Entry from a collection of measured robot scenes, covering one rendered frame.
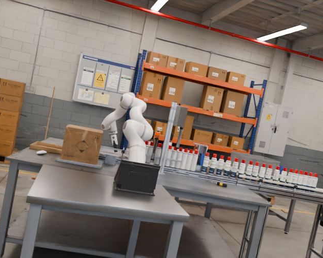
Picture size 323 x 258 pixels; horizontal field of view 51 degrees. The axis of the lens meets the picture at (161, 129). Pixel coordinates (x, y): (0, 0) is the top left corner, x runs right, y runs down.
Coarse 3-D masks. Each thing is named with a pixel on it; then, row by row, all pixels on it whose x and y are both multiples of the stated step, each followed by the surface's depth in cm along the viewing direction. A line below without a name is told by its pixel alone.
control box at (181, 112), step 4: (176, 108) 308; (180, 108) 307; (184, 108) 314; (176, 112) 308; (180, 112) 309; (184, 112) 316; (176, 116) 308; (180, 116) 311; (184, 116) 318; (176, 120) 308; (180, 120) 313; (184, 120) 319; (176, 124) 308; (180, 124) 314; (184, 124) 321
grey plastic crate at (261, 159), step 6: (234, 156) 495; (240, 156) 479; (246, 156) 470; (252, 156) 518; (258, 156) 521; (240, 162) 477; (246, 162) 471; (264, 162) 480; (270, 162) 483; (276, 162) 485; (246, 168) 472; (252, 168) 475
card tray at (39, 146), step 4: (32, 144) 307; (36, 144) 323; (40, 144) 326; (44, 144) 326; (48, 144) 327; (52, 144) 327; (32, 148) 300; (36, 148) 301; (40, 148) 301; (44, 148) 302; (48, 148) 302; (52, 148) 302; (56, 148) 327; (60, 148) 328; (52, 152) 303; (56, 152) 303; (60, 152) 303
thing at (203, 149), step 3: (195, 147) 342; (198, 147) 339; (201, 147) 346; (204, 147) 335; (207, 147) 336; (198, 150) 338; (201, 150) 346; (204, 150) 335; (201, 153) 346; (204, 153) 343; (198, 156) 343; (198, 159) 342; (198, 162) 342; (198, 165) 334; (195, 168) 334; (198, 168) 334; (201, 168) 335
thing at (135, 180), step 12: (120, 168) 219; (132, 168) 220; (144, 168) 222; (156, 168) 223; (120, 180) 220; (132, 180) 221; (144, 180) 223; (156, 180) 225; (132, 192) 222; (144, 192) 223
